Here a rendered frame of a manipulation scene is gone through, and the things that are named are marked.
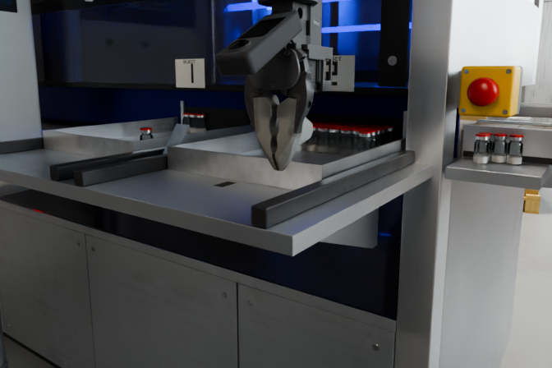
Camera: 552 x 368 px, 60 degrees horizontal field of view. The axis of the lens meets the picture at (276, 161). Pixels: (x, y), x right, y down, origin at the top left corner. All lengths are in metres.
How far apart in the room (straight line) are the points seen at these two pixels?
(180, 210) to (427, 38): 0.46
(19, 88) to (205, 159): 0.82
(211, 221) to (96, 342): 1.12
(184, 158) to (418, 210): 0.38
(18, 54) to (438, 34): 1.03
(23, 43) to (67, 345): 0.91
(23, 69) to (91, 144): 0.58
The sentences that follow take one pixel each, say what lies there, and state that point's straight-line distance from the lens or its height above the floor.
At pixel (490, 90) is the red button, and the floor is 1.00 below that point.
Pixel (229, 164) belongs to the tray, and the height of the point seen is 0.90.
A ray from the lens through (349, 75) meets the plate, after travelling 0.82.
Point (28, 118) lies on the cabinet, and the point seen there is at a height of 0.90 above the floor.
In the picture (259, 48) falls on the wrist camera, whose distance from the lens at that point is 0.49.
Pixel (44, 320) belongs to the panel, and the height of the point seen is 0.23.
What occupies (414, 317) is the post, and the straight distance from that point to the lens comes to 0.87.
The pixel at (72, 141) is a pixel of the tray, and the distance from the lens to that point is 0.91.
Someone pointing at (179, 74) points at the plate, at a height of 1.02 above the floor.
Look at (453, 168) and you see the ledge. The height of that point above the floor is 0.88.
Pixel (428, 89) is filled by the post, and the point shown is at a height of 1.00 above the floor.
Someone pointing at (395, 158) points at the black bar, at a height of 0.90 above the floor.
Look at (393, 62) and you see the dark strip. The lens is 0.79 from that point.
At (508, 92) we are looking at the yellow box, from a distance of 0.74.
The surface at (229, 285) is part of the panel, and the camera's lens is 1.07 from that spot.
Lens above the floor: 1.02
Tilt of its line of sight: 10 degrees down
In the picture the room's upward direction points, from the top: straight up
